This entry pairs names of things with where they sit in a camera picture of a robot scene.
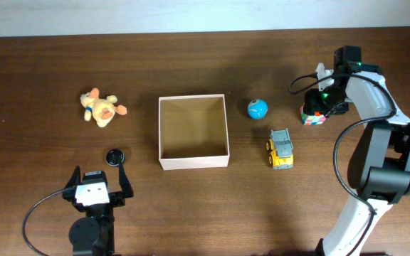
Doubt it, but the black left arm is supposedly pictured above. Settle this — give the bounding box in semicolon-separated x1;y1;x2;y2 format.
62;162;134;256

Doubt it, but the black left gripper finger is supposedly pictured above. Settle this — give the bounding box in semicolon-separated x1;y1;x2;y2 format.
118;162;134;198
65;166;80;188

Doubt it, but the blue toy ball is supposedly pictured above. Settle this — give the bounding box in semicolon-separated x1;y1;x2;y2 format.
247;99;268;119

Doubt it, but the black right camera cable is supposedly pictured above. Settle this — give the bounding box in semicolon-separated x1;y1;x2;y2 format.
288;72;398;256

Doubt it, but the yellow plush duck toy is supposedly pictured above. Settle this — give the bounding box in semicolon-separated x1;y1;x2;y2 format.
80;87;127;128

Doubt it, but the pink cardboard box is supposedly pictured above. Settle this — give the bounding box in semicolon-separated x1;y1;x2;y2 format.
158;94;230;171

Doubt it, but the black left camera cable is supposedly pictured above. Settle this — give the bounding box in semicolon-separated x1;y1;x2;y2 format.
21;188;68;256

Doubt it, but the black camera cable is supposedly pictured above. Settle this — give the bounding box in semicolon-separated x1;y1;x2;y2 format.
21;188;68;256
288;72;398;256

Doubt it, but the yellow grey toy truck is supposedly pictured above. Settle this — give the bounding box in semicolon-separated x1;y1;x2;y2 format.
266;129;293;169

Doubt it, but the black round lid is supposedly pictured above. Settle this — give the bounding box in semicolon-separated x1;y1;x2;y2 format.
105;149;125;166

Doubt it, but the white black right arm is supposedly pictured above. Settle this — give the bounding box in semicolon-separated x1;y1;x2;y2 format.
300;46;410;255

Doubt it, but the colourful puzzle cube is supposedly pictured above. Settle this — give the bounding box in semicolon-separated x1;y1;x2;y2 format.
300;105;327;125

